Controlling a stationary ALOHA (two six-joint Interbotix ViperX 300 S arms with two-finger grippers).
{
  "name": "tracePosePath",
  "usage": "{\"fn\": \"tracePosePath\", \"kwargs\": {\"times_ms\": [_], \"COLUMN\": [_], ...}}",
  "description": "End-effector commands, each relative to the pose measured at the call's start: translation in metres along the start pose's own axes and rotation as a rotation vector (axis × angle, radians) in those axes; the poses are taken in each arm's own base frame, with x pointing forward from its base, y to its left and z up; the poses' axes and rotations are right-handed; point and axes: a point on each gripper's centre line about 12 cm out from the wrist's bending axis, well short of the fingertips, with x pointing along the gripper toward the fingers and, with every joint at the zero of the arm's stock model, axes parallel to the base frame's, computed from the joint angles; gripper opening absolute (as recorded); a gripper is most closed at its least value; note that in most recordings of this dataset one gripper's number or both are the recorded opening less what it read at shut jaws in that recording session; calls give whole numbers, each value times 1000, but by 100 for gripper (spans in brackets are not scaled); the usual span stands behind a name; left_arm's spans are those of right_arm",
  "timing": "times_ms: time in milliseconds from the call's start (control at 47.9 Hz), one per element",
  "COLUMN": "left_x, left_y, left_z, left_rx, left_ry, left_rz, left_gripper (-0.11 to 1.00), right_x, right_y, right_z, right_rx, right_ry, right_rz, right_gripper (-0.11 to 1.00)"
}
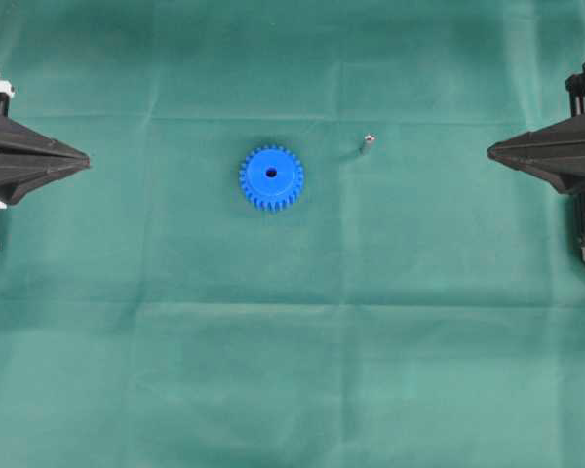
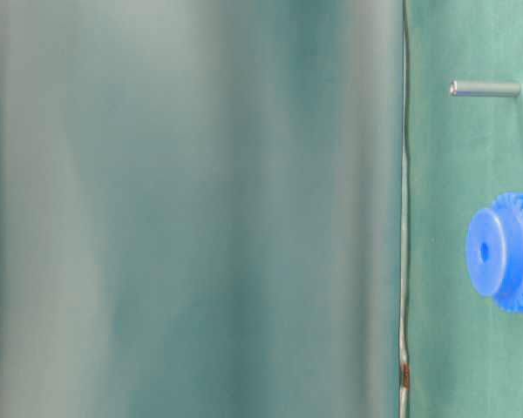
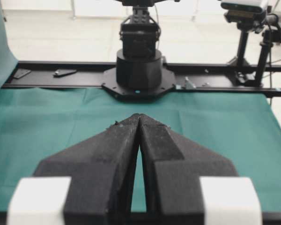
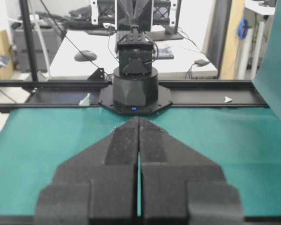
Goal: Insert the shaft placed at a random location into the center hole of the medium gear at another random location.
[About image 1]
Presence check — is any green cloth table cover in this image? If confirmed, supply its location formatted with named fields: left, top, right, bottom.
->
left=0, top=1, right=585, bottom=467

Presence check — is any right gripper rail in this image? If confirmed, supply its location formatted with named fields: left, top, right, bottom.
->
left=487, top=63, right=585, bottom=264

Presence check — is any left gripper rail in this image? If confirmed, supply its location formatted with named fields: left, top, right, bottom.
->
left=0, top=78, right=90, bottom=210

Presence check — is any small silver metal shaft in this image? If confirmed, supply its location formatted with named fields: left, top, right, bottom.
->
left=359, top=134, right=376, bottom=155

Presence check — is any blue plastic gear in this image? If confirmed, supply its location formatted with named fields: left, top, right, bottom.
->
left=239, top=145, right=304, bottom=213

